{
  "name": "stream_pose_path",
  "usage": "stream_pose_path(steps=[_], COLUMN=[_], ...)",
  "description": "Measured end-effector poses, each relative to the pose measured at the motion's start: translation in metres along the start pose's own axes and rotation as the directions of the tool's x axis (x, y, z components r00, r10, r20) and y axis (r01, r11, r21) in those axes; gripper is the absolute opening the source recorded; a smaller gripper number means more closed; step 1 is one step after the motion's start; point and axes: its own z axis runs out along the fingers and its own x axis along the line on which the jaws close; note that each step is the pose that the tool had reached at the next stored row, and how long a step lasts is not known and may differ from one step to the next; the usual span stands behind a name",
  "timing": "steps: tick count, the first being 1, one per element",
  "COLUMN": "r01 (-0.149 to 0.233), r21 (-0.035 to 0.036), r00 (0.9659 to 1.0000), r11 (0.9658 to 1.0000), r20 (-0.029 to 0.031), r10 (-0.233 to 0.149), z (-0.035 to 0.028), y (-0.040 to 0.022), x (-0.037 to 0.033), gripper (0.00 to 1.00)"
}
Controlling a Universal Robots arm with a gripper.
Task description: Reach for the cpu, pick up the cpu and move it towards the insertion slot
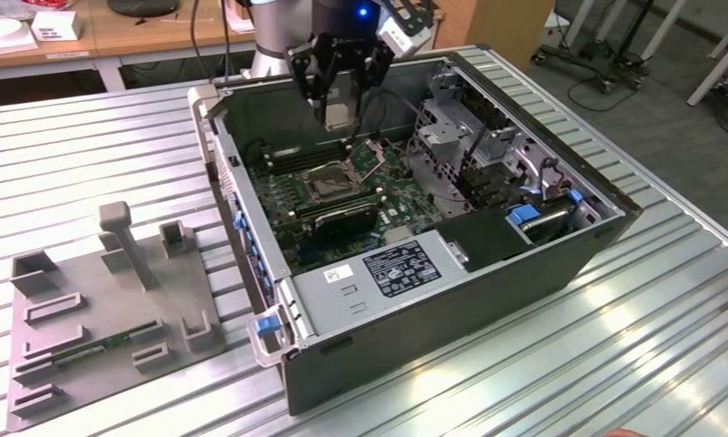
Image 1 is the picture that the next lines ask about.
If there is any black wheeled stand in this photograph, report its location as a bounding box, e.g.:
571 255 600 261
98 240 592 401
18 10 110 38
532 0 653 96

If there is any open black PC case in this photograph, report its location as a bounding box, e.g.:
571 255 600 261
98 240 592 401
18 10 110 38
186 45 644 416

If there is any blue disk carrier latch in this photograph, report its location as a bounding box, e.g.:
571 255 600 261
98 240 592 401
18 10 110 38
507 204 540 234

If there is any black RAM slot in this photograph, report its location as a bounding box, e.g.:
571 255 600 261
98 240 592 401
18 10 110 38
289 188 383 216
265 144 350 164
268 152 348 175

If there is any white table frame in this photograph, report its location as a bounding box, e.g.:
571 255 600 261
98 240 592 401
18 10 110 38
560 0 684 63
684 13 728 107

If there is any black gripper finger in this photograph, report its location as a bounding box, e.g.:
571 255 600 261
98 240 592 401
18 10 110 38
348 44 397 138
284 43 336 133

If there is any black looped cable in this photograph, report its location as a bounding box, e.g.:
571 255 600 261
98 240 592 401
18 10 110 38
363 89 429 142

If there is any silver disk bay bracket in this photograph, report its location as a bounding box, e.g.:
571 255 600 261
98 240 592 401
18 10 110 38
512 134 575 201

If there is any wooden cabinet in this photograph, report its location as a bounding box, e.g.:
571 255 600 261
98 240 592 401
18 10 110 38
441 0 555 73

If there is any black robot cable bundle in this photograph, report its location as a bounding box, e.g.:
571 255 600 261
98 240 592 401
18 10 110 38
188 0 236 86

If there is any black flat cable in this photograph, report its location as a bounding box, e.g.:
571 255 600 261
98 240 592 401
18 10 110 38
463 122 488 161

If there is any white round dish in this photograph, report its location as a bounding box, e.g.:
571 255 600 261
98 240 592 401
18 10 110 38
0 17 37 52

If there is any grey metal drive cage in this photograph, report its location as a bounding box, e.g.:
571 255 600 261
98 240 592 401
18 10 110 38
409 67 523 183

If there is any blue case release latch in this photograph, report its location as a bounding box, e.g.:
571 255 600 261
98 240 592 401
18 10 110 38
252 315 280 340

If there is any white printed box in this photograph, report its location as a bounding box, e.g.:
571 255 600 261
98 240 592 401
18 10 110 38
30 11 84 44

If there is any grey parts rack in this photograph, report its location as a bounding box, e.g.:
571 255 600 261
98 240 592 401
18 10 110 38
5 199 229 433

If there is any metal socket cover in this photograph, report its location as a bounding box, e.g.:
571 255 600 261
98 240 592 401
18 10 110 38
344 139 391 181

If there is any black monitor base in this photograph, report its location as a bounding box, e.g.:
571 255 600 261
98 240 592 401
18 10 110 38
108 0 181 15

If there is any white camera on black bracket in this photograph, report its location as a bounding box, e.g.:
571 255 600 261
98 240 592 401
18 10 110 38
375 0 437 59

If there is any grey power supply unit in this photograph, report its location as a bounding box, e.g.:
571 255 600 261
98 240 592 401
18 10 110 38
289 229 469 340

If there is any silver square CPU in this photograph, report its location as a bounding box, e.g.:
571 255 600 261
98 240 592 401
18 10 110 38
324 102 359 132

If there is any green motherboard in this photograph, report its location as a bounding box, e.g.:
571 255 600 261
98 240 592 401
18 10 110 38
245 138 444 270

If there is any green RAM stick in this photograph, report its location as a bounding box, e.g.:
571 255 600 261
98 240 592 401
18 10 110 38
50 323 162 365

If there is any CPU socket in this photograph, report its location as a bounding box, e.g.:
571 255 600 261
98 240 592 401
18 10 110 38
300 164 372 206

